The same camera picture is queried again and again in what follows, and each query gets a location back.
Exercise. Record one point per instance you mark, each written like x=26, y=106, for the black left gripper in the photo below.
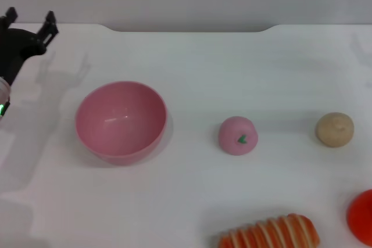
x=14, y=47

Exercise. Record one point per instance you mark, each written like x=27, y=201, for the pink plastic bowl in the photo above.
x=119, y=126

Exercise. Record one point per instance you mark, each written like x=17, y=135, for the pink toy peach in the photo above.
x=232, y=132

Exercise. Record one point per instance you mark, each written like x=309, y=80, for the orange striped toy bread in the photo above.
x=270, y=233

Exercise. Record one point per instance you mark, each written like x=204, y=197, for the beige round toy bun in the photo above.
x=334, y=132

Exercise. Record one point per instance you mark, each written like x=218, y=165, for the red toy tomato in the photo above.
x=361, y=216

